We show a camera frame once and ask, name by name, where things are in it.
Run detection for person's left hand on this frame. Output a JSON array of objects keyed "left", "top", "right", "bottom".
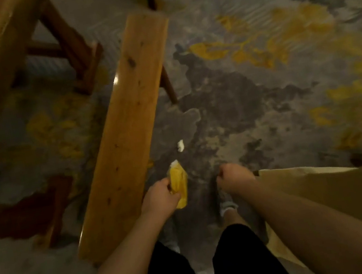
[{"left": 136, "top": 176, "right": 185, "bottom": 224}]

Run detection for person's right hand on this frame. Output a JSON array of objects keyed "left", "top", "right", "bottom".
[{"left": 214, "top": 159, "right": 259, "bottom": 199}]

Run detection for yellow snack packet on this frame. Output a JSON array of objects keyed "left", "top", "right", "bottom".
[{"left": 165, "top": 158, "right": 193, "bottom": 211}]

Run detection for large tan bag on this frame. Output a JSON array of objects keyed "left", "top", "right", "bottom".
[{"left": 253, "top": 153, "right": 362, "bottom": 274}]

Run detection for person's right forearm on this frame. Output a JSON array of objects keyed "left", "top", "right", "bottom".
[{"left": 231, "top": 159, "right": 362, "bottom": 274}]

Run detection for person's left forearm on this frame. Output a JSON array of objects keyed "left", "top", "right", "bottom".
[{"left": 43, "top": 205, "right": 181, "bottom": 274}]

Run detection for person's grey shoe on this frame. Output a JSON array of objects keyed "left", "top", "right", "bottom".
[{"left": 216, "top": 186, "right": 241, "bottom": 218}]

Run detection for long wooden bench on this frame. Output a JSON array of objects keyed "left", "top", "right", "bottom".
[{"left": 42, "top": 8, "right": 206, "bottom": 270}]

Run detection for person's black shorts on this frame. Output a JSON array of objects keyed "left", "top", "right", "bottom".
[{"left": 127, "top": 216, "right": 296, "bottom": 274}]

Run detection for dark wooden bench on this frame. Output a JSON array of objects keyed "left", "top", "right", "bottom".
[{"left": 0, "top": 173, "right": 85, "bottom": 256}]

